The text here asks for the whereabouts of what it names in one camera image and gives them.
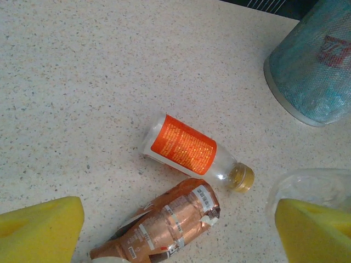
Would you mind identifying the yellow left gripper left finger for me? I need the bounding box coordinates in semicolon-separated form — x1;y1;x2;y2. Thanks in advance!
0;196;85;263

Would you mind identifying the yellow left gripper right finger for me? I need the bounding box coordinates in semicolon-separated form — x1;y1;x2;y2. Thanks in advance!
275;198;351;263

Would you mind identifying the grey mesh waste bin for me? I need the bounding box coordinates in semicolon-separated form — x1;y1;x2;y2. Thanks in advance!
263;0;351;127

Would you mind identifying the clear bottle white label green cap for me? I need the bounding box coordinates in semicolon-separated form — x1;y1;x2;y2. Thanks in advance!
265;168;351;228

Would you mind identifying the copper brown wrapped bottle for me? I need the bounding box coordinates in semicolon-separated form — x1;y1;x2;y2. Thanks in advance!
89;177;222;263

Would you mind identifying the clear bottle orange label gold cap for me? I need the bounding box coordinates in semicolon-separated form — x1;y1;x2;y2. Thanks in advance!
142;112;255;192

